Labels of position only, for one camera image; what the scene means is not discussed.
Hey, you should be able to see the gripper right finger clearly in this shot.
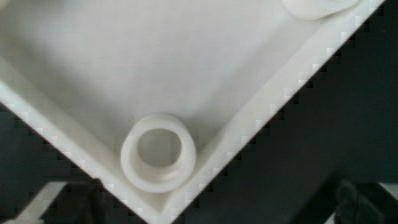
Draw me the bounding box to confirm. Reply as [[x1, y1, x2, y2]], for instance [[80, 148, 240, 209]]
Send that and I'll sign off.
[[324, 181, 398, 224]]

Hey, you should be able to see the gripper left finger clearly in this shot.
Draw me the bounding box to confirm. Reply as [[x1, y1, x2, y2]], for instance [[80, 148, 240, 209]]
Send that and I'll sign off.
[[6, 182, 68, 224]]

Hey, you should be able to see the white square tabletop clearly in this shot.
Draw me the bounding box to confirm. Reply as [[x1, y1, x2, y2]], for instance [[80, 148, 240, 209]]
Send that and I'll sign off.
[[0, 0, 386, 224]]

